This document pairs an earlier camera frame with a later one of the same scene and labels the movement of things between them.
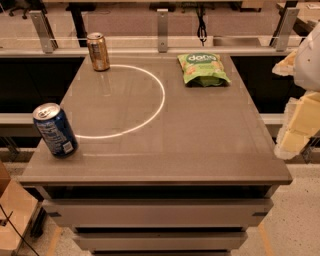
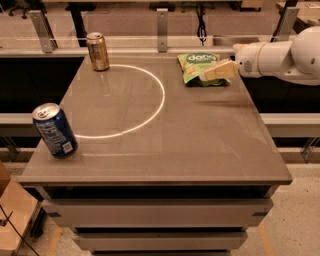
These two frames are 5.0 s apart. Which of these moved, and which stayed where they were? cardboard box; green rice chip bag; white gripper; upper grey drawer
Moved: white gripper
Stayed: green rice chip bag; cardboard box; upper grey drawer
